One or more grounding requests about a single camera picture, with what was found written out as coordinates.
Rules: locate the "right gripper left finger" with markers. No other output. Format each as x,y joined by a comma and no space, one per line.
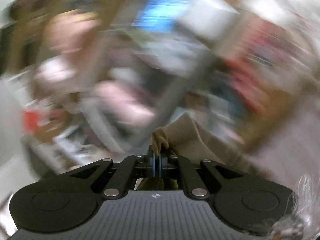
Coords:
126,174

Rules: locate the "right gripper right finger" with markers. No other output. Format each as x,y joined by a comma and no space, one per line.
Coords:
184,173

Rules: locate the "dark brown garment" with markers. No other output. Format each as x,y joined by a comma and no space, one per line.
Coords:
187,138

